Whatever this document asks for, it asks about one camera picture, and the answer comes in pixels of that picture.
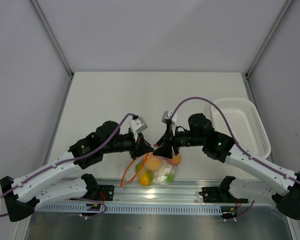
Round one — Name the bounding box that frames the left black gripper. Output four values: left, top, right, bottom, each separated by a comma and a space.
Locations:
102, 131, 154, 160

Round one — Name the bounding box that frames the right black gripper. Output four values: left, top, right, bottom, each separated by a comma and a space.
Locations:
153, 124, 205, 159

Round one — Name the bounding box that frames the peach fruit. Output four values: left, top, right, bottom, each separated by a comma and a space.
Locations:
166, 154, 182, 167

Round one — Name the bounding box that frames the orange fruit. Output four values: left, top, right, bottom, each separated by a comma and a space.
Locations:
145, 155, 162, 171

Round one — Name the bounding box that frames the clear zip top bag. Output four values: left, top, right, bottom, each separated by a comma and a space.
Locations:
120, 153, 182, 188

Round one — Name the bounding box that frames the white cauliflower with leaves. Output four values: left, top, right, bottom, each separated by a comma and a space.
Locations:
152, 163, 176, 185

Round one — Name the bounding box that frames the yellow green mango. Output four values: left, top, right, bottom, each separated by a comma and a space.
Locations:
135, 163, 153, 187

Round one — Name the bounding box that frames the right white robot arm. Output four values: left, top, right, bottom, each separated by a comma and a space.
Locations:
153, 111, 300, 220

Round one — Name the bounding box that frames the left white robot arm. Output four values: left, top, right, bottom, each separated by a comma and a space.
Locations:
0, 116, 154, 222

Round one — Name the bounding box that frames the white perforated plastic basket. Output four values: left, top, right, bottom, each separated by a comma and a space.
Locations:
214, 98, 271, 159

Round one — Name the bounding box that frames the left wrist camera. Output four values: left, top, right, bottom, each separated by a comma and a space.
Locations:
129, 115, 148, 141

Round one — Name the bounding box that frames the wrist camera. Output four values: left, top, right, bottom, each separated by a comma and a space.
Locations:
161, 110, 178, 134
129, 115, 148, 141

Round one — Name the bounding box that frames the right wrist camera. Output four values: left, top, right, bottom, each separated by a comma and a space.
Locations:
161, 110, 178, 134

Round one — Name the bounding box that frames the aluminium mounting rail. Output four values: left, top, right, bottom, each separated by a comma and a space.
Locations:
37, 178, 297, 207

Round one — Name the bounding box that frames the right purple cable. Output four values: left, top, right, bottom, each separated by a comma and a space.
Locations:
168, 96, 300, 222

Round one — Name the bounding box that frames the purple cable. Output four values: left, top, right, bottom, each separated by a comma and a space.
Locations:
168, 96, 300, 222
0, 112, 141, 222

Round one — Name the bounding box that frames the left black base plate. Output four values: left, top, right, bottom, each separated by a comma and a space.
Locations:
81, 185, 115, 202

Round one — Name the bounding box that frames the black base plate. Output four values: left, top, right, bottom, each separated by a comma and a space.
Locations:
198, 186, 249, 204
81, 185, 115, 202

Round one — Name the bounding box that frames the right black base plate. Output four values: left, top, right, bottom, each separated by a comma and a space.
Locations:
198, 186, 249, 204

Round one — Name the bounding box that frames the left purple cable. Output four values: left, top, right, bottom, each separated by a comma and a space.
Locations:
0, 112, 141, 222

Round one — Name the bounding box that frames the slotted white cable duct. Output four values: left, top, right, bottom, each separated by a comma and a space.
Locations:
37, 202, 223, 216

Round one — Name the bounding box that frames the left aluminium frame post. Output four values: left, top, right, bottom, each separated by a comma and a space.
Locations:
28, 0, 74, 78

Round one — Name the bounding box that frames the aluminium frame post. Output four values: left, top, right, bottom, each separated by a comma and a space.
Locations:
28, 0, 74, 78
245, 0, 297, 81

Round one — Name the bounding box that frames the right aluminium frame post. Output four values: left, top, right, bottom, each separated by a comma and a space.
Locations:
245, 0, 297, 81

